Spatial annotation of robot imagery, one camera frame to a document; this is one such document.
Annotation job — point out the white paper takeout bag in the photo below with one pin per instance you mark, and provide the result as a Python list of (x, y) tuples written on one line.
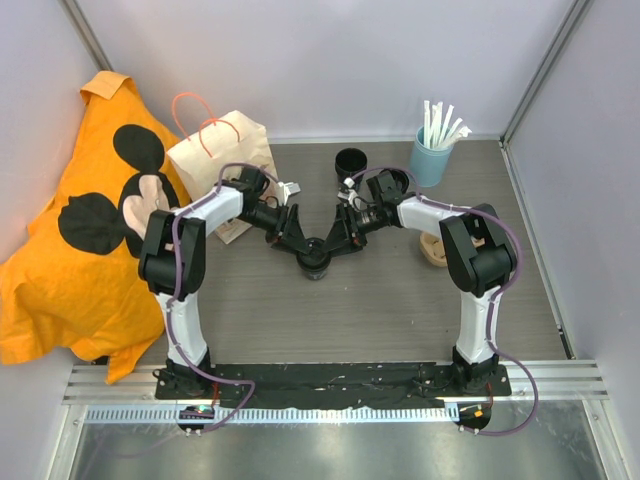
[(229, 172)]

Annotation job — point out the light blue straw holder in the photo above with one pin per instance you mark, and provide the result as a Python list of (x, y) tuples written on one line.
[(427, 165)]

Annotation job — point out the black cup lid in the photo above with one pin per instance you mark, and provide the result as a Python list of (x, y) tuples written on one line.
[(315, 258)]

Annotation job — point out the dark coffee cup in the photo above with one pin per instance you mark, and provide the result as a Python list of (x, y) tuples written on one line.
[(314, 273)]

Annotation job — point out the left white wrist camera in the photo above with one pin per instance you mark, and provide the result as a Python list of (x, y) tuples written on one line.
[(285, 190)]

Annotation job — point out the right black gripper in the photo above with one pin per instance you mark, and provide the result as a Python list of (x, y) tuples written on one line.
[(345, 234)]

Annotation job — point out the lidded black coffee cup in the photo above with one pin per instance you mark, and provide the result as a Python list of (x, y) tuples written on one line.
[(401, 179)]

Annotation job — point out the bottom pulp cup carrier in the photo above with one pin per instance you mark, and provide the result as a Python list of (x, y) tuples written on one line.
[(432, 248)]

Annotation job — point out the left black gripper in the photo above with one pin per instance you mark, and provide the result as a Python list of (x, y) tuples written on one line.
[(288, 234)]

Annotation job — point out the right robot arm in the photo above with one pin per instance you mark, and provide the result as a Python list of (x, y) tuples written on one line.
[(480, 251)]

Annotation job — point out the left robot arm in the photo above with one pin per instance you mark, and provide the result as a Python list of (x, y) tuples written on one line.
[(173, 264)]

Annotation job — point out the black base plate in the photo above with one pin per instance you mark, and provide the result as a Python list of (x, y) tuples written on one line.
[(329, 386)]

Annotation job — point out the orange mickey mouse bag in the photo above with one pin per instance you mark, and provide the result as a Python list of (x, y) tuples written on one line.
[(75, 282)]

